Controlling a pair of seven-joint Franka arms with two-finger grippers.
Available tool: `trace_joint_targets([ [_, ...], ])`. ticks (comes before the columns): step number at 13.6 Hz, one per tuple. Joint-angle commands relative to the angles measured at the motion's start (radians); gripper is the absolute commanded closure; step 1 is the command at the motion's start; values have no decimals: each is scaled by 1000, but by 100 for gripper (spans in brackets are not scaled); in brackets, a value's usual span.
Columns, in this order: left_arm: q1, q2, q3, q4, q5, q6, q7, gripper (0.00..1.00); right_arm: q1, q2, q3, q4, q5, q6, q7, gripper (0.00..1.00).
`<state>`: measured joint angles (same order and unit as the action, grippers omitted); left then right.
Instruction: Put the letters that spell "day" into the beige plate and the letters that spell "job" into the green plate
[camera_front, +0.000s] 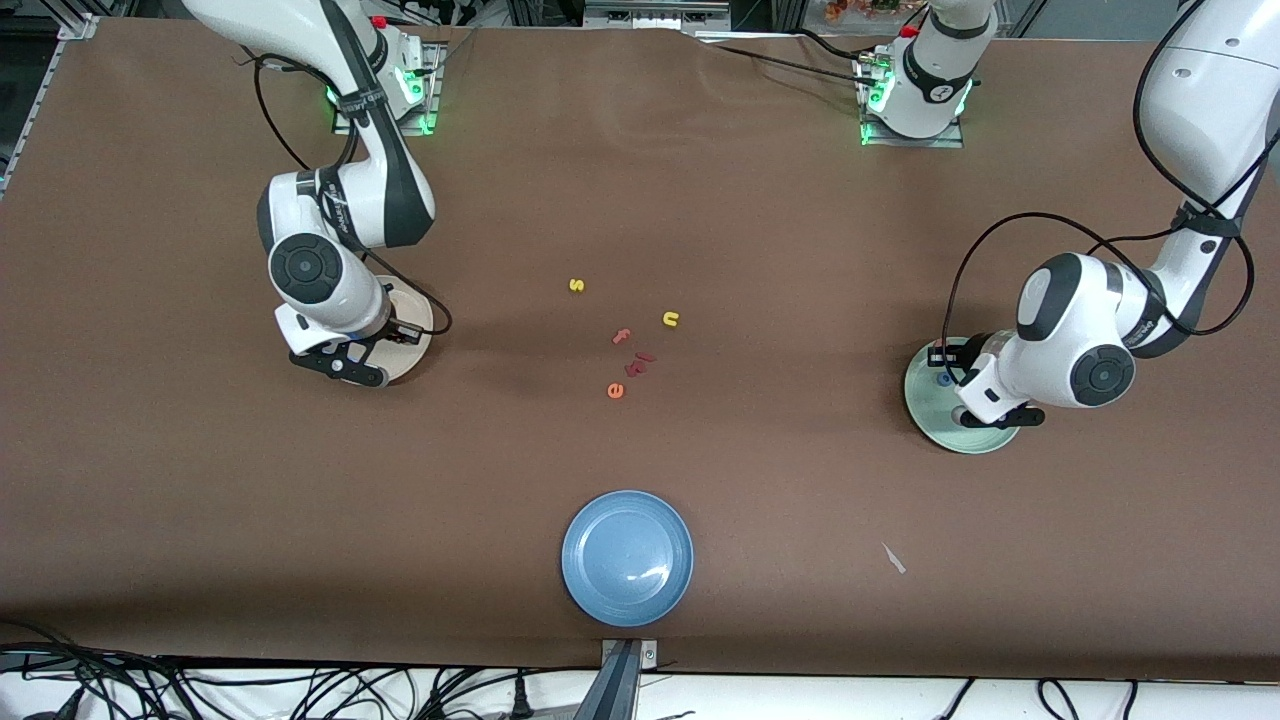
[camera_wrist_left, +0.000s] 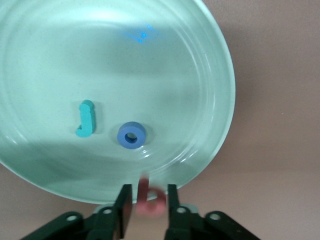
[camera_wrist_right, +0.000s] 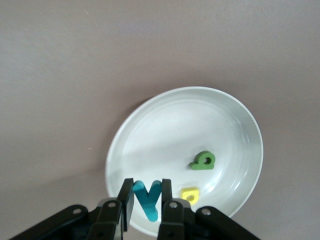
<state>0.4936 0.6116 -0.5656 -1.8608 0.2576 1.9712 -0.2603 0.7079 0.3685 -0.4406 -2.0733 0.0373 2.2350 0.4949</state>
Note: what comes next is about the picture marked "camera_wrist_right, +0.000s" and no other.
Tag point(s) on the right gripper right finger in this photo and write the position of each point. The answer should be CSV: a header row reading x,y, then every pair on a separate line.
x,y
172,220

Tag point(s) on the teal letter y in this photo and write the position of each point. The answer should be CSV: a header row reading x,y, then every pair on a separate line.
x,y
150,207

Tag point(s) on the beige round plate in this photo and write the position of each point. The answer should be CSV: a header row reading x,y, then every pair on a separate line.
x,y
175,130

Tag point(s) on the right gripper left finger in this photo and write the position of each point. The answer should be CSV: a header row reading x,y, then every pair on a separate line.
x,y
107,220

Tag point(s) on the green letter q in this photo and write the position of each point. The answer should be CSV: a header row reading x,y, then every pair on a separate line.
x,y
197,163

